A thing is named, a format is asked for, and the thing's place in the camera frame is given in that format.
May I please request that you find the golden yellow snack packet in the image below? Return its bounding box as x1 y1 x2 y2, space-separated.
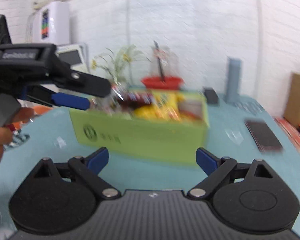
134 91 185 120

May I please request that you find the glass pitcher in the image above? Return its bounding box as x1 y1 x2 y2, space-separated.
150 46 180 78

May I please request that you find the black case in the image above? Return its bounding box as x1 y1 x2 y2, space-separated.
202 87 220 105

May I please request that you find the dark brown snack packet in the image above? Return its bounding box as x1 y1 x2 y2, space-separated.
120 92 153 108

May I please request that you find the silver foil snack packet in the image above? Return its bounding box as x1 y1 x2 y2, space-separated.
107 84 127 105

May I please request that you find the glass vase with yellow flowers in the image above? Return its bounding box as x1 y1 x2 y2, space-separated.
91 45 145 90

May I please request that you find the black stirring stick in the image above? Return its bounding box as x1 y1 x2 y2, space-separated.
154 41 165 79

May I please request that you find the red plastic basket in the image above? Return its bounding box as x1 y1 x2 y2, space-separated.
141 76 185 90

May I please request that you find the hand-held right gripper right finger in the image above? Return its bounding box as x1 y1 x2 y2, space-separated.
187 148 274 200

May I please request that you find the red plaid tablecloth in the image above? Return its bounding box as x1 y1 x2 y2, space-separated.
275 117 300 163

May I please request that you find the white water purifier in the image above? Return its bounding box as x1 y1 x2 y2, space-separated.
27 1 70 43

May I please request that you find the green cardboard box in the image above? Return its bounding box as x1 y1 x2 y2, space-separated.
69 89 210 165

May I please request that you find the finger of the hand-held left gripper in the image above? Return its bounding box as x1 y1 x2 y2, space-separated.
22 85 91 111
45 55 112 98

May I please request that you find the grey blue thermos bottle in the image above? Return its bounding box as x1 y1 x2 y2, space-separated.
226 57 242 103

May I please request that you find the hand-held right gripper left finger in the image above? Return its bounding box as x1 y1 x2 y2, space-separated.
34 147 122 200

